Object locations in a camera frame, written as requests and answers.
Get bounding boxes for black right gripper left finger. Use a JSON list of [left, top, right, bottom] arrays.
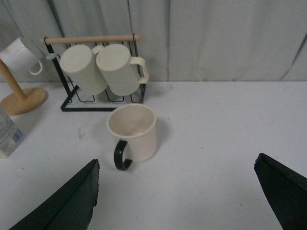
[[11, 159, 99, 230]]

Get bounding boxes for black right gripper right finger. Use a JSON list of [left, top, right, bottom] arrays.
[[254, 153, 307, 230]]

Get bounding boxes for cream mug with black handle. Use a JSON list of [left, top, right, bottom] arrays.
[[107, 103, 157, 171]]

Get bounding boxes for wooden mug tree stand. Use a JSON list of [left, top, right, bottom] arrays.
[[0, 60, 47, 115]]

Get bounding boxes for cream ribbed mug right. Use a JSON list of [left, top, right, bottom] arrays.
[[96, 44, 149, 96]]

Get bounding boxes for cream ribbed mug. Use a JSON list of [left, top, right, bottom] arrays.
[[60, 45, 108, 95], [96, 44, 149, 96]]

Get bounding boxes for cream ribbed mug left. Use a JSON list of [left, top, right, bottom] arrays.
[[60, 45, 108, 95]]

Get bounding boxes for white ceramic mug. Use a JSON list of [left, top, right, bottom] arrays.
[[0, 37, 43, 76]]

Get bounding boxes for grey curtain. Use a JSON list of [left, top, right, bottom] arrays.
[[0, 0, 307, 81]]

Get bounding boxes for black wire mug rack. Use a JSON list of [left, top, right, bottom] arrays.
[[41, 34, 146, 112]]

